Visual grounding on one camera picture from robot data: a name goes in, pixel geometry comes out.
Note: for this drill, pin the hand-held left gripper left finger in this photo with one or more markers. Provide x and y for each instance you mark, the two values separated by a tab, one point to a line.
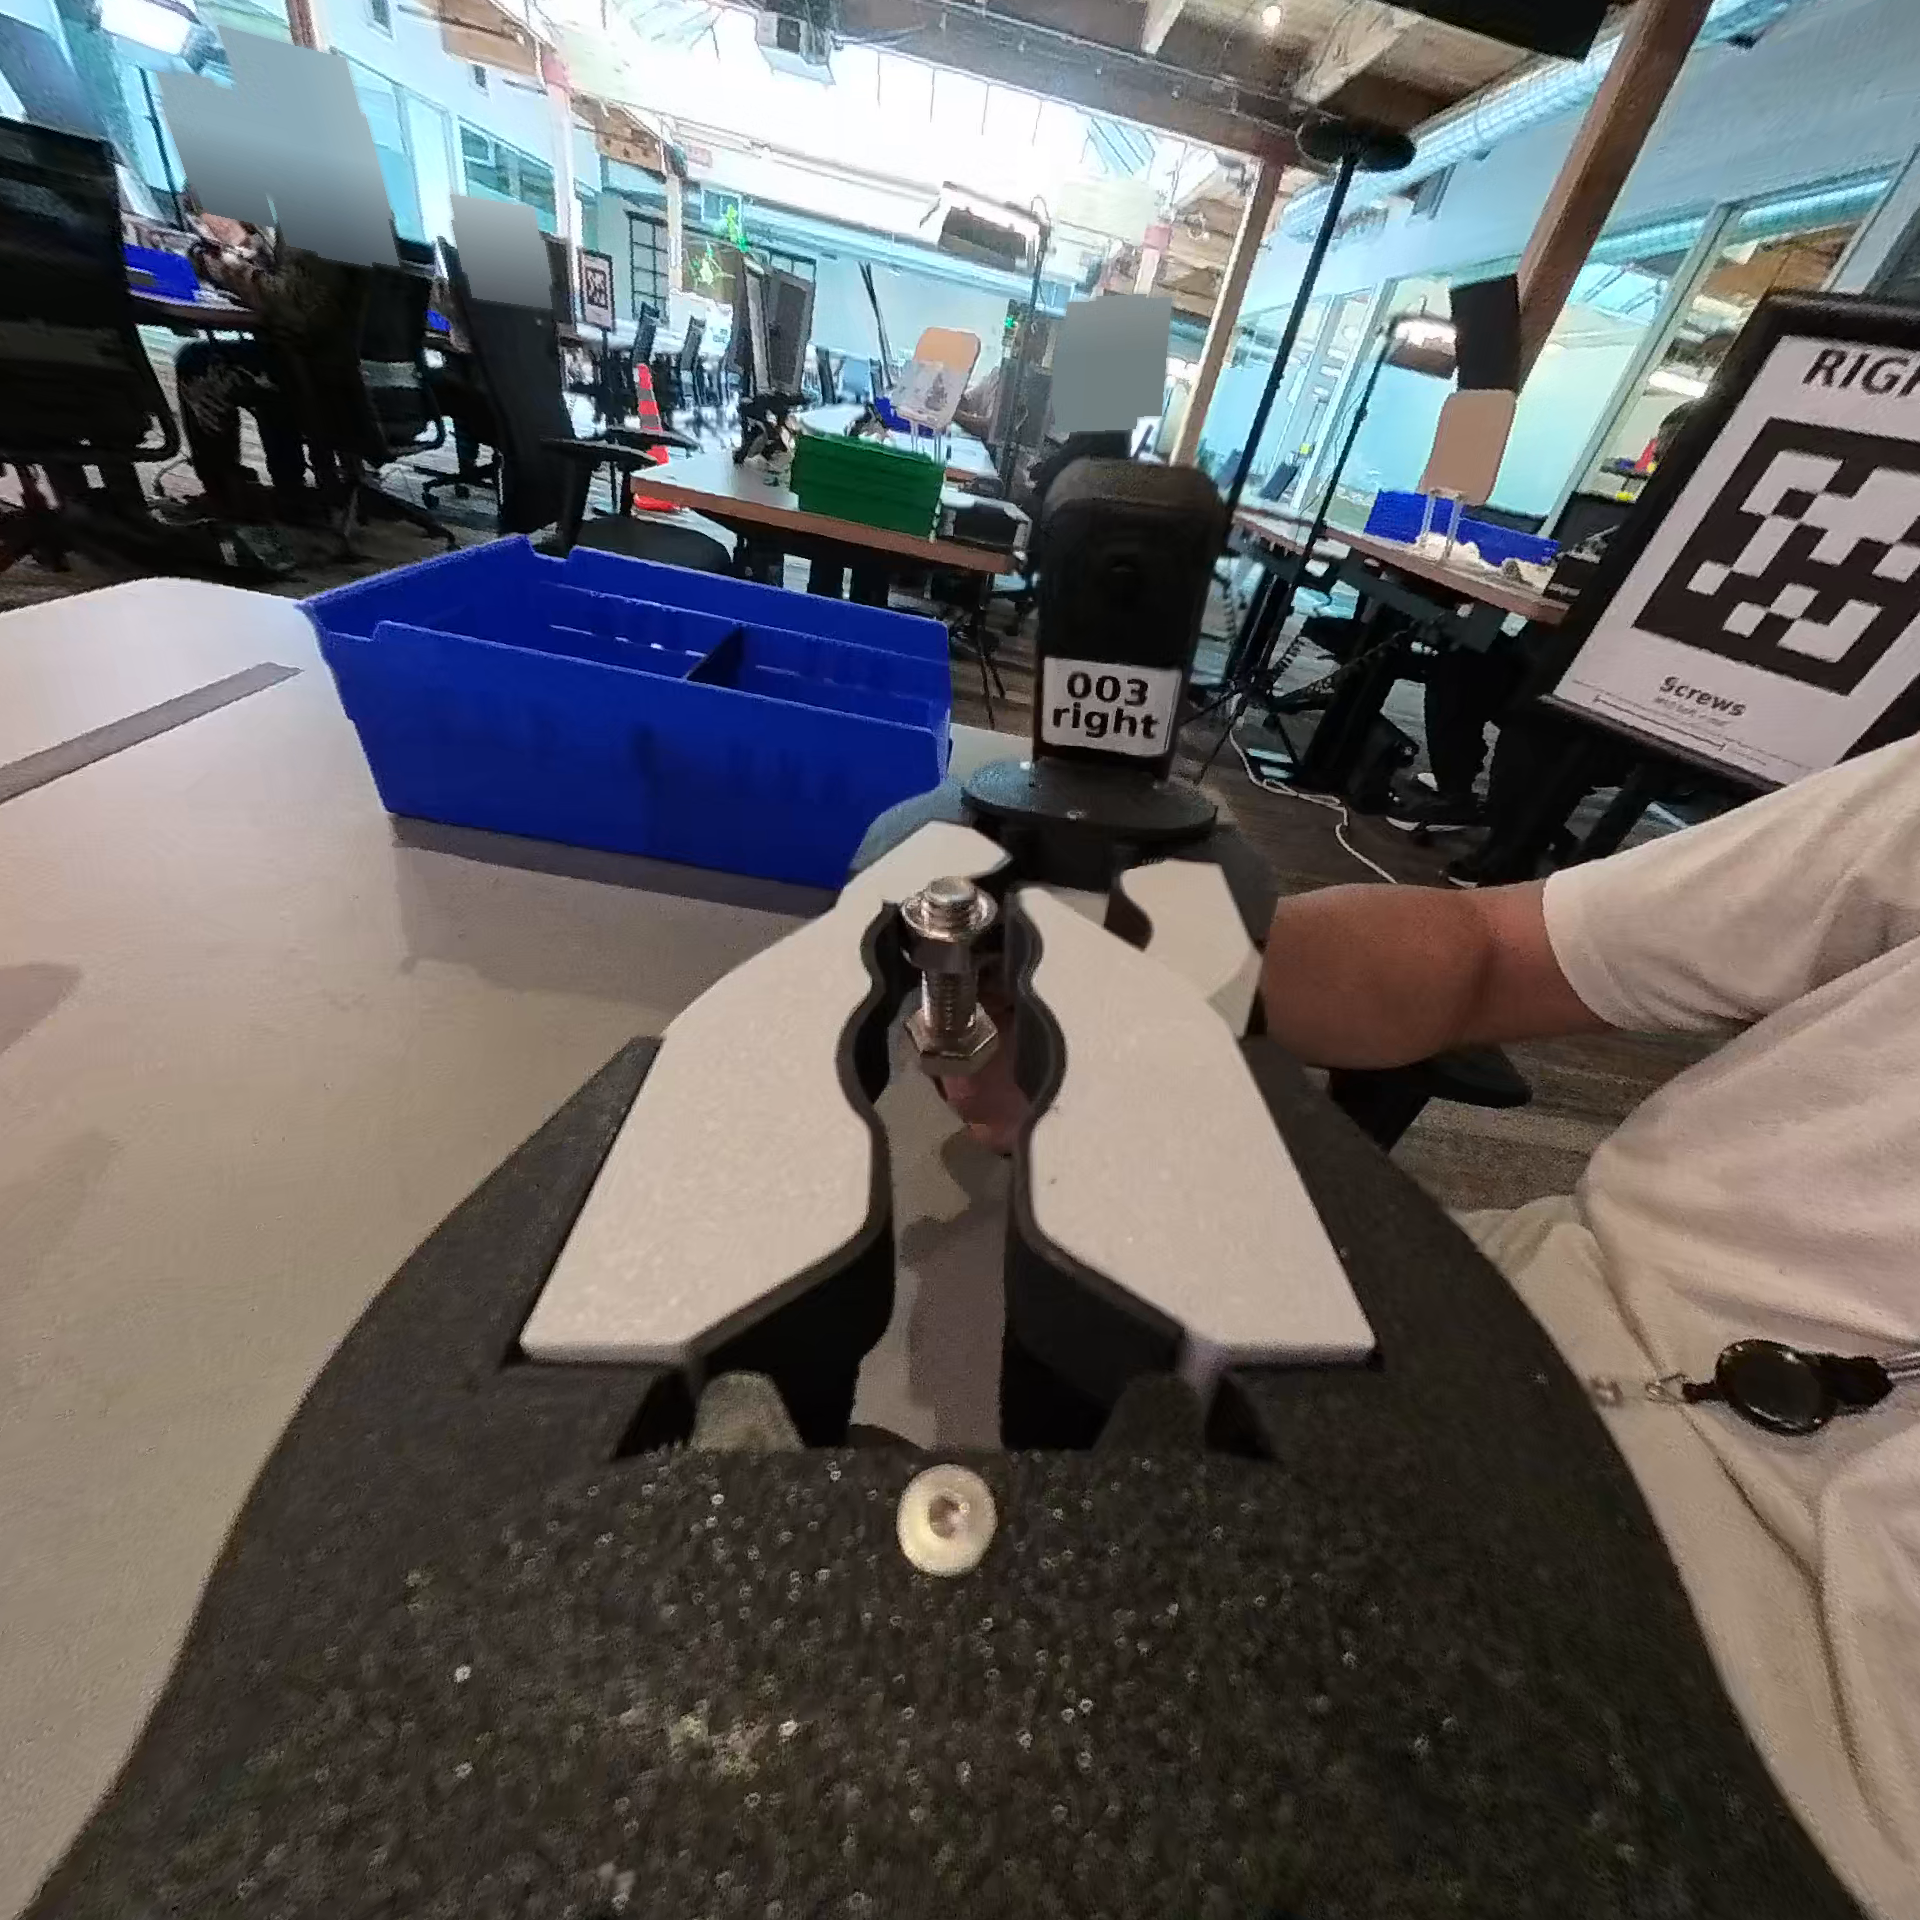
704	1185

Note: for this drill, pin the wooden support post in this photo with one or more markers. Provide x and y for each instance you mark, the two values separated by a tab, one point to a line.
1604	164

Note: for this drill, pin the black badge reel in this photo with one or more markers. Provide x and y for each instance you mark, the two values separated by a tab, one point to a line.
1784	1380

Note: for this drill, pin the small instruction board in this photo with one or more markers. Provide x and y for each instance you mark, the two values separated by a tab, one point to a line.
944	375

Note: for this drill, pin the wooden office table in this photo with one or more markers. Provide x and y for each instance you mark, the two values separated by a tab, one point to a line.
1394	579
841	528

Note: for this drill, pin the silver hex nut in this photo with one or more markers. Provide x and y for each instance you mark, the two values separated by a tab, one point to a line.
949	1039

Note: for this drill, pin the computer monitor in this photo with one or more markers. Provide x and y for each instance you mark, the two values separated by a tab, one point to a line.
780	322

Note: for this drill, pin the blue plastic bin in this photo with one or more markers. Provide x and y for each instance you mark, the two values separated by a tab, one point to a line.
630	721
1463	528

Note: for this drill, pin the person's right hand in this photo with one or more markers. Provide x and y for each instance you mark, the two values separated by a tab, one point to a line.
991	1111

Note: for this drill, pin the black speaker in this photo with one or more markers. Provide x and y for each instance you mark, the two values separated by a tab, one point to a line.
1484	333

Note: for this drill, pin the orange traffic cone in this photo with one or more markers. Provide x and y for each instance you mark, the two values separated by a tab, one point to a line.
653	413

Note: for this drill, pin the black framed marker sign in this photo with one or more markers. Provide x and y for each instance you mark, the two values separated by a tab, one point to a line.
1770	555

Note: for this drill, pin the stack of green bins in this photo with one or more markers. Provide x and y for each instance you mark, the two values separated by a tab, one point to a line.
867	482

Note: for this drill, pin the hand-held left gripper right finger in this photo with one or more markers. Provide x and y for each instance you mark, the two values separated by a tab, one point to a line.
1184	1185

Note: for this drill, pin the black pole stand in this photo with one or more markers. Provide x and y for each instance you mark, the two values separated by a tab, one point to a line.
1321	301

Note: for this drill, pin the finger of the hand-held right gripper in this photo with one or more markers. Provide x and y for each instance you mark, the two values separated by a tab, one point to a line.
1200	939
930	855

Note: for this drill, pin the white t-shirt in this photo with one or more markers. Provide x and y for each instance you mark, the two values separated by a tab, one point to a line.
1770	1050

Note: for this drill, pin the silver hex bolt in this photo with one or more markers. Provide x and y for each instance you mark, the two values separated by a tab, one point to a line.
949	931

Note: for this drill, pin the person's right forearm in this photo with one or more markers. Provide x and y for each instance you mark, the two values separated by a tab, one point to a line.
1411	974

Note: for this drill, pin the black ceiling screen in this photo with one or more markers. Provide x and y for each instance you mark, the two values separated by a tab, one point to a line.
1514	23

